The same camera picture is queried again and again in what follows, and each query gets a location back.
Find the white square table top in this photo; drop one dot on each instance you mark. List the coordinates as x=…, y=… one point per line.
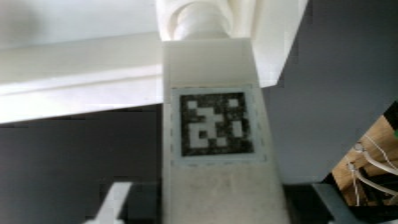
x=81, y=50

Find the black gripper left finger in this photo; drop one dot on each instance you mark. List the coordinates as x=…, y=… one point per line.
x=107, y=216

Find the white table leg with tag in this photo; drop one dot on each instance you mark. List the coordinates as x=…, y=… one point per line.
x=219, y=175

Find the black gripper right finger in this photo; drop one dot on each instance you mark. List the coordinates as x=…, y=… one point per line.
x=335, y=204

